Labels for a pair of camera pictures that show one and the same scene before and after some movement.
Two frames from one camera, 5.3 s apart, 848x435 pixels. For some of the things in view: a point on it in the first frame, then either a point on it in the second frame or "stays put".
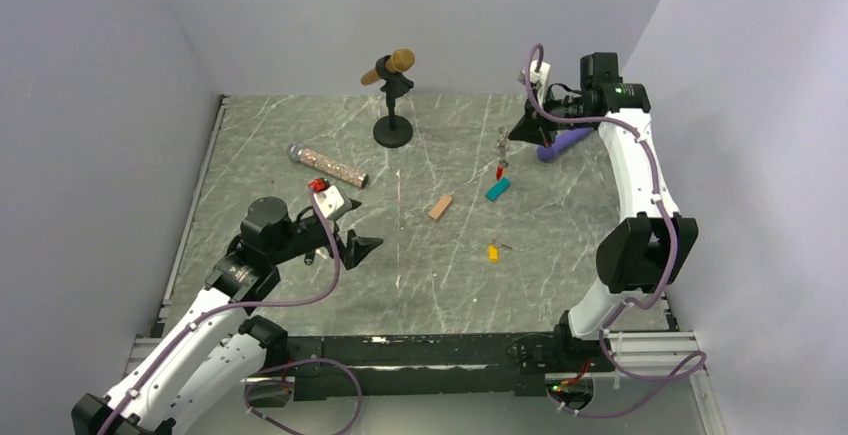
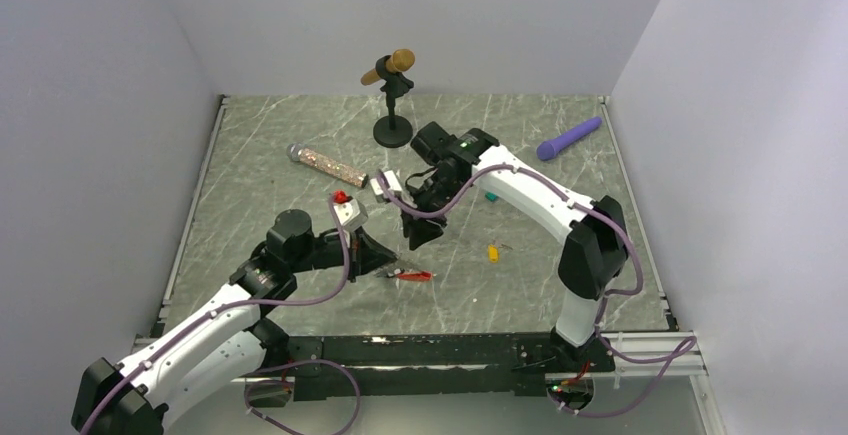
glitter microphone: x=297 y=153 stays put
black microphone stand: x=392 y=131 stays put
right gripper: x=531 y=130 to x=422 y=230
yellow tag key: x=493 y=251 stays put
